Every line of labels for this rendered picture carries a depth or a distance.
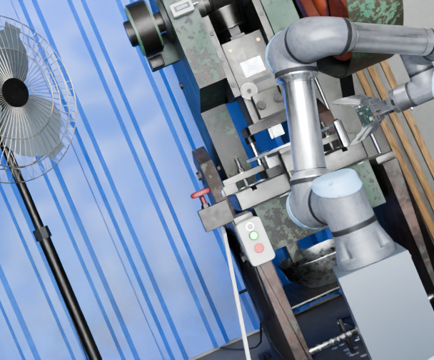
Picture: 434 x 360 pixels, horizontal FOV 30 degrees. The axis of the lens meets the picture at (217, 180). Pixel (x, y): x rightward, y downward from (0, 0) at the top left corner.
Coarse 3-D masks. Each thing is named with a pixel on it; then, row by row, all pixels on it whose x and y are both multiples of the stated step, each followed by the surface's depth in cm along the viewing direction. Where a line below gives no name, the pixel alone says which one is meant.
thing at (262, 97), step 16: (256, 32) 268; (224, 48) 267; (240, 48) 267; (256, 48) 268; (240, 64) 267; (256, 64) 267; (240, 80) 267; (256, 80) 267; (272, 80) 268; (240, 96) 269; (256, 96) 264; (272, 96) 265; (256, 112) 266; (272, 112) 265
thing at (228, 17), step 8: (216, 0) 268; (224, 0) 269; (232, 0) 270; (216, 8) 270; (224, 8) 269; (232, 8) 270; (240, 8) 272; (216, 16) 271; (224, 16) 270; (232, 16) 270; (240, 16) 272; (216, 24) 272; (224, 24) 271; (232, 24) 270; (240, 24) 274; (224, 32) 275; (232, 32) 273; (240, 32) 273
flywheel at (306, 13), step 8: (296, 0) 312; (304, 0) 307; (312, 0) 304; (320, 0) 297; (328, 0) 285; (336, 0) 277; (344, 0) 271; (304, 8) 306; (312, 8) 305; (320, 8) 299; (336, 8) 280; (344, 8) 272; (304, 16) 310; (336, 16) 284; (344, 16) 276; (336, 56) 291; (344, 56) 282
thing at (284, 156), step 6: (282, 150) 246; (288, 150) 246; (270, 156) 263; (276, 156) 263; (282, 156) 258; (288, 156) 258; (282, 162) 259; (288, 162) 258; (282, 168) 262; (288, 168) 258; (288, 174) 258; (288, 180) 259
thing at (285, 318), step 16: (208, 160) 300; (208, 176) 299; (240, 256) 300; (240, 272) 326; (272, 272) 245; (256, 288) 285; (272, 288) 245; (256, 304) 320; (272, 304) 245; (288, 304) 245; (288, 320) 245; (272, 336) 308; (288, 336) 245; (272, 352) 328; (288, 352) 265; (304, 352) 246
